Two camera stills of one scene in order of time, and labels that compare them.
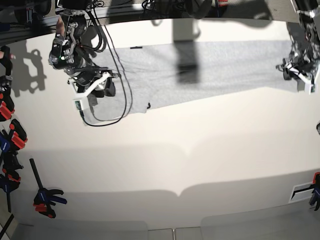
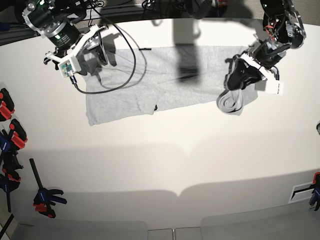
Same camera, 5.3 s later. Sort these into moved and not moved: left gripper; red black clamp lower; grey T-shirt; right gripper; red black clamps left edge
Moved: grey T-shirt; right gripper; left gripper
Not moved: red black clamps left edge; red black clamp lower
